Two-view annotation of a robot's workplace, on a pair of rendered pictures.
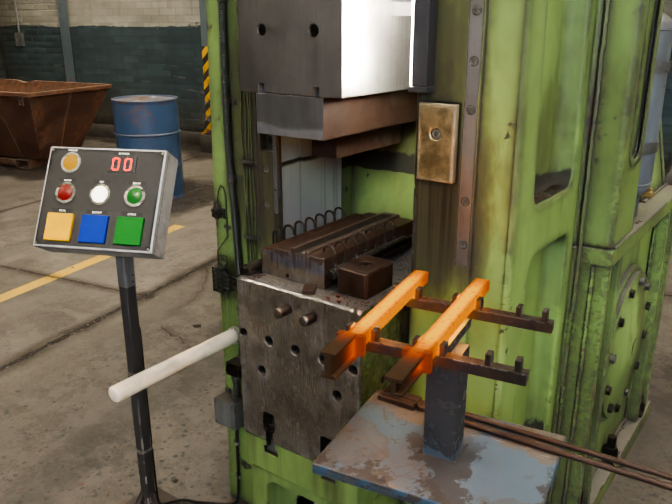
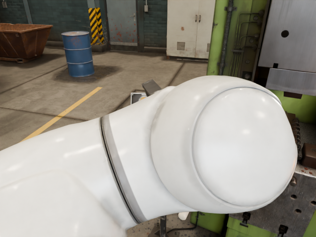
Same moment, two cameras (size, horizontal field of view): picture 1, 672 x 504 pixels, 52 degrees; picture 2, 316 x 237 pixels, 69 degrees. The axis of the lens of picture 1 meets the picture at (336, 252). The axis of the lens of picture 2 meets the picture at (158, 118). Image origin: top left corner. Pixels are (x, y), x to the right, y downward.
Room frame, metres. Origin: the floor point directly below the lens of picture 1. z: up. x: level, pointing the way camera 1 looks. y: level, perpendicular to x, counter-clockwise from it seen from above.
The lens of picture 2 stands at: (0.77, 0.83, 1.65)
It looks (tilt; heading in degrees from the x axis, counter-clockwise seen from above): 29 degrees down; 350
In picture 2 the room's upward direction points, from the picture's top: straight up
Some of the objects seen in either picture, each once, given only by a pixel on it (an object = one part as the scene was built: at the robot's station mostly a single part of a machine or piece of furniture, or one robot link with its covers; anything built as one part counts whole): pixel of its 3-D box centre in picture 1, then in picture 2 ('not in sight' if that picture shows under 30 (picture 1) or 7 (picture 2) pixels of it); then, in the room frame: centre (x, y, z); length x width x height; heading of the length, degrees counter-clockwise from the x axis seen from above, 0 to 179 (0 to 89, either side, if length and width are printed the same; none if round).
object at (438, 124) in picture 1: (437, 142); not in sight; (1.51, -0.22, 1.27); 0.09 x 0.02 x 0.17; 54
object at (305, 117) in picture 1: (342, 107); (292, 68); (1.76, -0.02, 1.32); 0.42 x 0.20 x 0.10; 144
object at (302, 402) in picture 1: (359, 337); (273, 169); (1.74, -0.07, 0.69); 0.56 x 0.38 x 0.45; 144
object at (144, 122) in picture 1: (149, 147); (78, 53); (6.21, 1.69, 0.44); 0.59 x 0.59 x 0.88
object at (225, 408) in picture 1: (231, 409); not in sight; (1.90, 0.33, 0.36); 0.09 x 0.07 x 0.12; 54
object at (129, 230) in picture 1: (129, 231); not in sight; (1.71, 0.54, 1.01); 0.07 x 0.05 x 0.07; 79
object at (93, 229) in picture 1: (94, 229); not in sight; (1.73, 0.63, 1.01); 0.07 x 0.05 x 0.07; 79
